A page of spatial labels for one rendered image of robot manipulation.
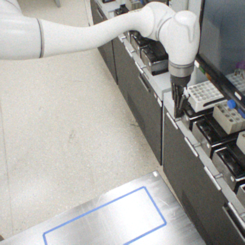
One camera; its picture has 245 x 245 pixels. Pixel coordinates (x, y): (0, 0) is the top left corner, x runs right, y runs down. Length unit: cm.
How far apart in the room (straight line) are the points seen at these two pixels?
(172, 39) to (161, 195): 50
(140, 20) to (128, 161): 121
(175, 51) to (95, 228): 61
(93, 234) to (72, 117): 158
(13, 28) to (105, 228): 60
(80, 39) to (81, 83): 189
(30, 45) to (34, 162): 151
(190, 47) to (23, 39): 51
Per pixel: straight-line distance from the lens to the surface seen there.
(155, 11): 111
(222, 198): 124
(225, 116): 116
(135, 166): 206
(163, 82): 150
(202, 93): 126
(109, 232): 96
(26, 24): 82
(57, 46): 84
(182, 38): 100
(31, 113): 260
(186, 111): 125
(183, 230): 96
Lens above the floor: 170
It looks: 47 degrees down
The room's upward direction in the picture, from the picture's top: 7 degrees counter-clockwise
